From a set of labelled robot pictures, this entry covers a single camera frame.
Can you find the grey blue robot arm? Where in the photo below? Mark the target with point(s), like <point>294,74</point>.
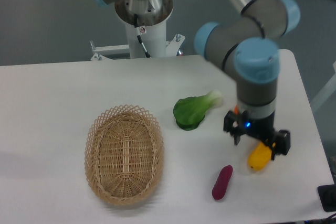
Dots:
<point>245,51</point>

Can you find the yellow mango toy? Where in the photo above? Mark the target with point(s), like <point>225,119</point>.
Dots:
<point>259,157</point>

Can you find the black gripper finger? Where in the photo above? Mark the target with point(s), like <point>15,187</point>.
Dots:
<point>274,150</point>
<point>236,135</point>

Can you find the orange toy fruit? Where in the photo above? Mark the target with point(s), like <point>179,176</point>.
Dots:
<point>236,111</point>

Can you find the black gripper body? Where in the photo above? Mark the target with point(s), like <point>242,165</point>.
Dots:
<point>259,129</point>

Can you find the woven wicker basket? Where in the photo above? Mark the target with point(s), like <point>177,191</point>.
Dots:
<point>124,155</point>

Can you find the purple sweet potato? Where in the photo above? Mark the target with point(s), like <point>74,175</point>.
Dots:
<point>221,184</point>

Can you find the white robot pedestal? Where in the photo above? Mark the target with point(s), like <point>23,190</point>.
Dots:
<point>145,27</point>

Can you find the white frame leg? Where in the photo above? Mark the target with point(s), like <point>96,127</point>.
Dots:
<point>326,91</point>

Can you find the green bok choy toy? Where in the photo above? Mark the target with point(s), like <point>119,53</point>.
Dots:
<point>190,112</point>

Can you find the black device at edge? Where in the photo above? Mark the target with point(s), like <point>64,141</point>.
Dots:
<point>327,197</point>

